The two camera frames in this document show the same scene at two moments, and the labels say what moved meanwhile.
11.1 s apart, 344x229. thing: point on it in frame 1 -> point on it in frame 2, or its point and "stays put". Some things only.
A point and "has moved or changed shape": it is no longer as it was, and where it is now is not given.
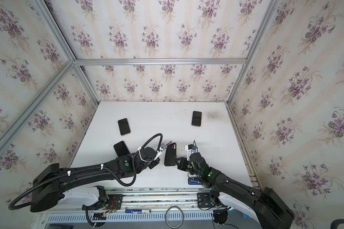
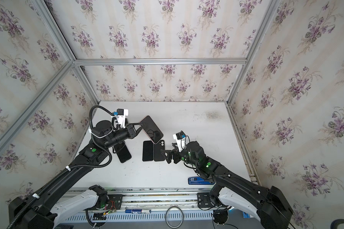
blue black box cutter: x=194 y=181 stays put
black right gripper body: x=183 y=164 -> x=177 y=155
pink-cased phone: x=196 y=118 -> x=151 y=129
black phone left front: x=121 y=149 stays put
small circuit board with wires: x=108 y=206 stays put
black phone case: x=171 y=155 has moved or changed shape
